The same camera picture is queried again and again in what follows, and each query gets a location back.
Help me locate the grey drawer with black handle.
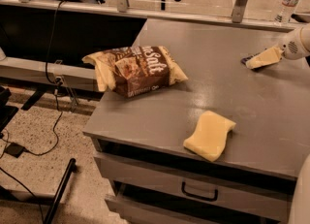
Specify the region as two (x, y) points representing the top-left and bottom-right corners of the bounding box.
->
(94, 153), (290, 224)

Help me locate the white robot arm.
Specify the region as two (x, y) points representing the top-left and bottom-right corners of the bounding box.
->
(241, 24), (310, 224)

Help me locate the yellow sponge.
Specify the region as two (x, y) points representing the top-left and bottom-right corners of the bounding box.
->
(183, 111), (236, 162)

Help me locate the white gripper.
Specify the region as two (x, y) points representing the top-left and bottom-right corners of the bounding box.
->
(245, 23), (310, 70)

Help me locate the clear plastic water bottle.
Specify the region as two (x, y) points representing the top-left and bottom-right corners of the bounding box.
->
(274, 0), (299, 25)

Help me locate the black power adapter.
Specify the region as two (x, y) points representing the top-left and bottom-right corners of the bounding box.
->
(5, 143), (25, 158)

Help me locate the dark blue rxbar wrapper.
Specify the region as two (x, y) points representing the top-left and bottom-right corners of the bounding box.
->
(240, 53), (258, 65)

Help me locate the brown sea salt chip bag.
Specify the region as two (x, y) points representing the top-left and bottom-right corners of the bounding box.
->
(82, 46), (188, 98)

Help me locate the black chair leg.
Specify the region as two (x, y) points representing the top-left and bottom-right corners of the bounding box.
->
(44, 158), (77, 224)

